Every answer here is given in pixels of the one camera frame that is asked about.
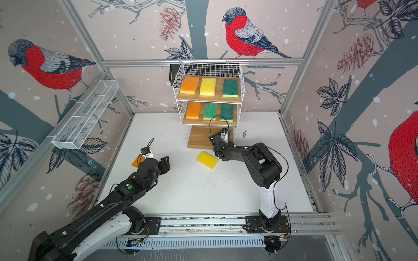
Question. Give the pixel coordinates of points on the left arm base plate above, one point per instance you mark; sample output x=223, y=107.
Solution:
x=146, y=226

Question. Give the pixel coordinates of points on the black box behind shelf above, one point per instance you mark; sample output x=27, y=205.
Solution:
x=173, y=70

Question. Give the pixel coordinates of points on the white wire wall basket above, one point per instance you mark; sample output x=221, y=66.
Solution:
x=88, y=111

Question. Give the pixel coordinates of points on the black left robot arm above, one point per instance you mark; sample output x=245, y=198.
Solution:
x=114, y=216

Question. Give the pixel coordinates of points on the light green sponge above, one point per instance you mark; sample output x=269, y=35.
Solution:
x=210, y=111

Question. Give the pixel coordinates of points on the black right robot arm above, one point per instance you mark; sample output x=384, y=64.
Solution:
x=263, y=167

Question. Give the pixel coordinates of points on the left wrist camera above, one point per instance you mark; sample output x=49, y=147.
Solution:
x=145, y=153

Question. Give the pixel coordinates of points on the perforated metal vent strip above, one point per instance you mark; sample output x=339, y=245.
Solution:
x=172, y=243

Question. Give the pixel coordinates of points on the dark green sponge front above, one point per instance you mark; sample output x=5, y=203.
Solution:
x=227, y=113

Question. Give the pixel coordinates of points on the aluminium mounting rail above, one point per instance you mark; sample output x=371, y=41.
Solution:
x=208, y=225

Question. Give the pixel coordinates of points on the dark green sponge carried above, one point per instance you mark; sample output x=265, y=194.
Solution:
x=230, y=88

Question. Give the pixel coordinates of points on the yellow sponge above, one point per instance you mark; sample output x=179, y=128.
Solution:
x=207, y=160
x=207, y=87

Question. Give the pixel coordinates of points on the middle wooden shelf board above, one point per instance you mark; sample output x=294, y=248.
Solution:
x=199, y=119

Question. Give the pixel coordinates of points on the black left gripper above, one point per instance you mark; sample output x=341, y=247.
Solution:
x=164, y=164

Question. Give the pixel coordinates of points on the orange sponge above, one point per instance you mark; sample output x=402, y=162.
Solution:
x=138, y=160
x=189, y=85
x=193, y=110

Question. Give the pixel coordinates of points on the white wire three-tier shelf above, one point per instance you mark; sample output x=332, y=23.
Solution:
x=209, y=71

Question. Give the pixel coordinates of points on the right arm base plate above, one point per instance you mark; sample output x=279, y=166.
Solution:
x=261, y=225

